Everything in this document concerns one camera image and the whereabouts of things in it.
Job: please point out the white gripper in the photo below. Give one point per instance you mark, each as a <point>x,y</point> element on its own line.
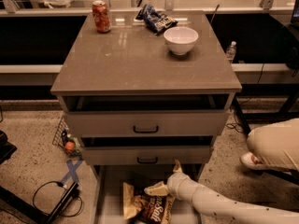
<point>175,183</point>

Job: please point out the brown chip bag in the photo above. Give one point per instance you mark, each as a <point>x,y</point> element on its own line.
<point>148,209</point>

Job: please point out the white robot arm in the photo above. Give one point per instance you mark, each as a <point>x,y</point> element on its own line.
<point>209,202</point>

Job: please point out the bottom drawer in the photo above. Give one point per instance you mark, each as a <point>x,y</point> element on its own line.
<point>110,207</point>

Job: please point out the drawer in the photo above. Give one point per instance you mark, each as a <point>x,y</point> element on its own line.
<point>146,123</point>
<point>146,150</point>
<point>110,207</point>

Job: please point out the middle drawer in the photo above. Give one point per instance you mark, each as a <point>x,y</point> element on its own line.
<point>146,150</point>

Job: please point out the grey drawer cabinet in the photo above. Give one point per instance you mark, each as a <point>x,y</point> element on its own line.
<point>131,69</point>

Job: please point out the top drawer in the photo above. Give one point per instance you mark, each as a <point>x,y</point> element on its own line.
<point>146,123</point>

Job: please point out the blue chip bag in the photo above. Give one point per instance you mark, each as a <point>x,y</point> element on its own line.
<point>156,21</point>

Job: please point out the white sneaker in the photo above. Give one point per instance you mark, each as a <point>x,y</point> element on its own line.
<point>252,162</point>

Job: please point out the person in beige trousers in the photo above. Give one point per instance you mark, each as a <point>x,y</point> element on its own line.
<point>276,145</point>

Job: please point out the white bowl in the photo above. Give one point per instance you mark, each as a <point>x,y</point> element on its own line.
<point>180,40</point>

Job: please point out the clear water bottle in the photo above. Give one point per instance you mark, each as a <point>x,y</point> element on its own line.
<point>231,51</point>

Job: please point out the black table leg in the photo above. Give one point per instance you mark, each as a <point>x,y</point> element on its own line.
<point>32,211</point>

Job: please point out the orange soda can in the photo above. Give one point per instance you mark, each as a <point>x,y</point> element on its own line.
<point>100,15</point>

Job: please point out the wire basket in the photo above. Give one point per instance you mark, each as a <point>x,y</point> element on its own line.
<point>67,142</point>

